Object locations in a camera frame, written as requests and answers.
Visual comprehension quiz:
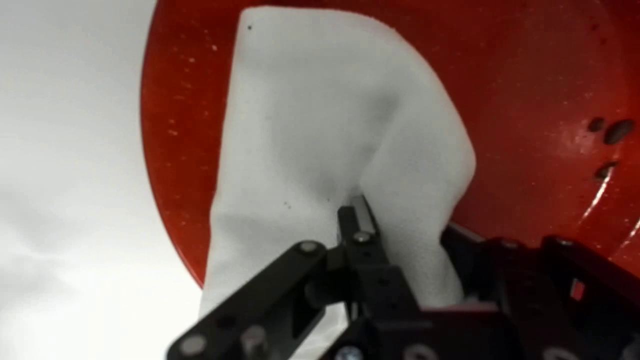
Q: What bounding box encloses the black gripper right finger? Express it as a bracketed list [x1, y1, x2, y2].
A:
[440, 227, 640, 360]

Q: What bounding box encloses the red plate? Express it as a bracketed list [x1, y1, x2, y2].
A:
[138, 0, 640, 289]

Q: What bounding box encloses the white cloth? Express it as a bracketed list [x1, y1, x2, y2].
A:
[197, 7, 480, 324]

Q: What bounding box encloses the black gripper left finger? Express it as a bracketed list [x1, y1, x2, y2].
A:
[166, 195, 422, 360]

